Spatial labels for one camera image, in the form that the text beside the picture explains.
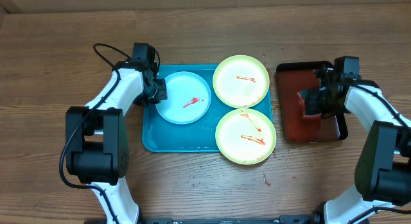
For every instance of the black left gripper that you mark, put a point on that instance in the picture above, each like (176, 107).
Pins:
(162, 94)

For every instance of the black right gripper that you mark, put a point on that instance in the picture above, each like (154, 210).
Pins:
(314, 108)

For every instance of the light blue plate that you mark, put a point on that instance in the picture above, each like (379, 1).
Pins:
(189, 98)

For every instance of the yellow plate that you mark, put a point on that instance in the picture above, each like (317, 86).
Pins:
(245, 136)
(241, 81)

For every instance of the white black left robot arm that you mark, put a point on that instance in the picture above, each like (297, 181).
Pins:
(96, 152)

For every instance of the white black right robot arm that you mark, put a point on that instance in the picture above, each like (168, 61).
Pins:
(380, 183)

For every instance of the black tray with brown water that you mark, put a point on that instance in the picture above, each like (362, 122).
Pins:
(292, 78)

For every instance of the teal plastic tray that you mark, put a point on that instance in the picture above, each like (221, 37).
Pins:
(160, 135)

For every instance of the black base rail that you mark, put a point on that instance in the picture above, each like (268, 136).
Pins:
(284, 219)

